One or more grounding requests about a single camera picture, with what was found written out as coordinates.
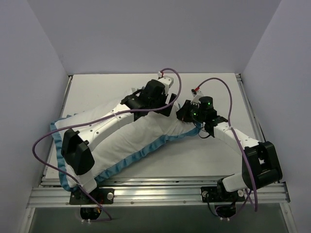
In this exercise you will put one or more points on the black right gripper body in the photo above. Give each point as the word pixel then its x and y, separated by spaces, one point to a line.
pixel 184 111

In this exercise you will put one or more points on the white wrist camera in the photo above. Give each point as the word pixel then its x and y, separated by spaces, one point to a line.
pixel 166 80
pixel 197 94

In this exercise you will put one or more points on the aluminium rail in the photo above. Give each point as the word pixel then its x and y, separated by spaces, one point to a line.
pixel 252 116
pixel 50 160

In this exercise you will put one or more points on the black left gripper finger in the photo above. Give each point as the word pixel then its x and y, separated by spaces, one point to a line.
pixel 165 111
pixel 173 99

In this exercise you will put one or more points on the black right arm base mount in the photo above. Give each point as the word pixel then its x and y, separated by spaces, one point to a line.
pixel 213 194

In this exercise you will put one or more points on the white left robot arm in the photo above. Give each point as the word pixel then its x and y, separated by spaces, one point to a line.
pixel 78 144

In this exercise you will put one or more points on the aluminium front rail frame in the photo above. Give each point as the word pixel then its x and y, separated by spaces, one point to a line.
pixel 131 192

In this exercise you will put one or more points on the aluminium left side rail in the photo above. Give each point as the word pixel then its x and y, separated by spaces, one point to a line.
pixel 50 160

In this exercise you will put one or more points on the blue houndstooth pillow with pillowcase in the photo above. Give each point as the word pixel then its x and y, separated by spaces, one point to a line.
pixel 125 146

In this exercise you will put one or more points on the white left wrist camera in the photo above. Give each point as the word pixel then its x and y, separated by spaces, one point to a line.
pixel 166 80

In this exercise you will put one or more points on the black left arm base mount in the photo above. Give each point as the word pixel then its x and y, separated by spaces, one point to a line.
pixel 101 195

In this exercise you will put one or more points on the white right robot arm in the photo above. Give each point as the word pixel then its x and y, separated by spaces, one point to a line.
pixel 260 164

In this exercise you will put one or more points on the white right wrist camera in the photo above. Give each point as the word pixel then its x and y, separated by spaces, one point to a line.
pixel 197 94

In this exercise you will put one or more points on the aluminium right side rail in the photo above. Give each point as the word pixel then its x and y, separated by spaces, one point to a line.
pixel 252 116

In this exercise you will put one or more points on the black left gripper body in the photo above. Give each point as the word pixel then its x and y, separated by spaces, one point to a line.
pixel 167 104

